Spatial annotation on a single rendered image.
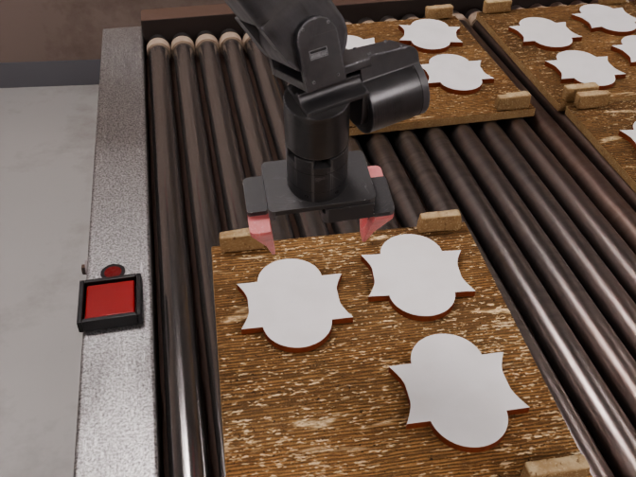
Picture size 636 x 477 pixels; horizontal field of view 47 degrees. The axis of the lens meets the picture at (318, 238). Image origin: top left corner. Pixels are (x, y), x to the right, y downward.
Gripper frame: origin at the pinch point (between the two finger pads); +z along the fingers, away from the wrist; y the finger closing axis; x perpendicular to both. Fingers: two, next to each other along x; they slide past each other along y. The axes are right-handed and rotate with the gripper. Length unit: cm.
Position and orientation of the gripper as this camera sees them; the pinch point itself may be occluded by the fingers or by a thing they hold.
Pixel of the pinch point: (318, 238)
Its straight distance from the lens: 76.7
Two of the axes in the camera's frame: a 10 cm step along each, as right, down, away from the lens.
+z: 0.1, 6.1, 7.9
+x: 1.7, 7.8, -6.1
